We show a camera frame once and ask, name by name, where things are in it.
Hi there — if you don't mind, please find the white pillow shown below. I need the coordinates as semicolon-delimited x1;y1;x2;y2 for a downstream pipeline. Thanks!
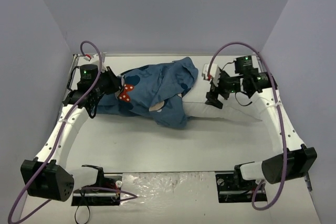
183;101;261;123

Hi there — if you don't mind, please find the blue letter print pillowcase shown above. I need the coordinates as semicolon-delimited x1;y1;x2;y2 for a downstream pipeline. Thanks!
97;57;198;129

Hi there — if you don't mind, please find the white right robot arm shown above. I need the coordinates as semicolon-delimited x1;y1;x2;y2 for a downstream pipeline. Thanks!
202;56;317;189

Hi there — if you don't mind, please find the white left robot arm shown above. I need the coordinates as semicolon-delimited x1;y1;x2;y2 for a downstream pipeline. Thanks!
20;64;122;201

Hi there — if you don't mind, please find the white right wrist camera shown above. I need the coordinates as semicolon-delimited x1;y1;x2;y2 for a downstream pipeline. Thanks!
202;63;221;87

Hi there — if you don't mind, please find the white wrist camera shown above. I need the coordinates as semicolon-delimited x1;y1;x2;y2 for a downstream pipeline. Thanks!
202;63;221;87
83;52;106;71

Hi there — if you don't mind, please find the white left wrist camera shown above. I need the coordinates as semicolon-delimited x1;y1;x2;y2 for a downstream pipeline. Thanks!
83;52;106;71

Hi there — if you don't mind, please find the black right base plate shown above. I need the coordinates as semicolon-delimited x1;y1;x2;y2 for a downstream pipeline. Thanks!
215;172;257;204

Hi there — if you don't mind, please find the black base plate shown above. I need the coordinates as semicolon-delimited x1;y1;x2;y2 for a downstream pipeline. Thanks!
68;165;123;206
215;172;257;204

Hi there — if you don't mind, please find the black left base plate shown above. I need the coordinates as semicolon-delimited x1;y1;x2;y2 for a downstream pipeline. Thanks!
68;165;123;206

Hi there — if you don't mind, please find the black thin wire loop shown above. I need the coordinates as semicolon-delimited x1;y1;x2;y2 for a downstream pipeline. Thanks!
74;195;91;223

